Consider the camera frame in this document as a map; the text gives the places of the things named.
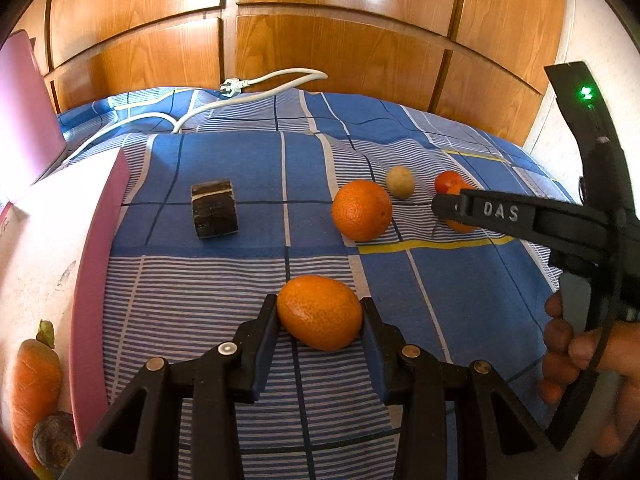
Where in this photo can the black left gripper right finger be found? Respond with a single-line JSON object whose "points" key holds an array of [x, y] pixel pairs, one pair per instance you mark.
{"points": [[497, 438]]}

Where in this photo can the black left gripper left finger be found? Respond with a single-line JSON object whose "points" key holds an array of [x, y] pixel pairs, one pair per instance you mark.
{"points": [[139, 436]]}

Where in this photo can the dark brown avocado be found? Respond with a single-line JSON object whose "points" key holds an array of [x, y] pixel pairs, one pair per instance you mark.
{"points": [[54, 442]]}

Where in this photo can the orange mandarin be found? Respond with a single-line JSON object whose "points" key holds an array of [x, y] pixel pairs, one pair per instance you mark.
{"points": [[459, 227], [320, 312]]}

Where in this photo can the orange carrot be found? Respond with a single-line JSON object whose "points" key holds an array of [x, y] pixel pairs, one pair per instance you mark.
{"points": [[35, 387]]}

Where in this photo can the orange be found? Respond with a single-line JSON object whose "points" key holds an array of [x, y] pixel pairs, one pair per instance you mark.
{"points": [[362, 210]]}

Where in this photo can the dark eggplant piece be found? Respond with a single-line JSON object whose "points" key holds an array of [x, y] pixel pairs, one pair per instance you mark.
{"points": [[213, 209]]}

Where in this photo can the red tomato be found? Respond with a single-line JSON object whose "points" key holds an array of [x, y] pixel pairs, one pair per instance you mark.
{"points": [[445, 180]]}

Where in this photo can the pink shallow tray box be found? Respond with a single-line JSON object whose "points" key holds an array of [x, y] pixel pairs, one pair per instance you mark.
{"points": [[55, 242]]}

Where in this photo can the wooden panel wardrobe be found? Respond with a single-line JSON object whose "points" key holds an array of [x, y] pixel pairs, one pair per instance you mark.
{"points": [[480, 62]]}

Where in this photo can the blue plaid tablecloth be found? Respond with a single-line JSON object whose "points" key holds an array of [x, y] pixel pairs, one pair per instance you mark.
{"points": [[461, 297]]}

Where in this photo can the pink electric kettle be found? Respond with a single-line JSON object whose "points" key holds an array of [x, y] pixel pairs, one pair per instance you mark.
{"points": [[31, 138]]}

